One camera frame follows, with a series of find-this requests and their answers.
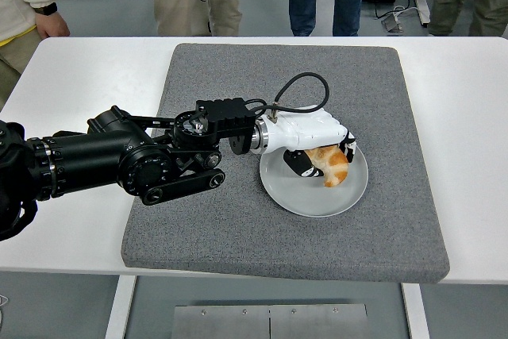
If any white floor cable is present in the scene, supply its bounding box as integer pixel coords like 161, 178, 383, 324
375, 4, 421, 21

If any grey felt mat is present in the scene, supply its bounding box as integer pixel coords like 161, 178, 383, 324
120, 43, 452, 285

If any grey floor device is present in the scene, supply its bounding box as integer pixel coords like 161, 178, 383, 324
381, 13, 405, 33

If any person's hand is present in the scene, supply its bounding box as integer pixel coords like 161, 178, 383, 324
34, 12, 71, 40

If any grey round plate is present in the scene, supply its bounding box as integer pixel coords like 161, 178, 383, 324
259, 141, 369, 218

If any croissant bread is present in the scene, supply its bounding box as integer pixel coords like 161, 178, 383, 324
305, 144, 351, 188

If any black wristwatch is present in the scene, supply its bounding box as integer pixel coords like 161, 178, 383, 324
33, 2, 59, 16

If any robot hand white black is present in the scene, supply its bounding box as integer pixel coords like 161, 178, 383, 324
260, 107, 358, 179

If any white table leg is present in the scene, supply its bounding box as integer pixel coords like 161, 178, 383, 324
400, 282, 432, 339
103, 275, 138, 339

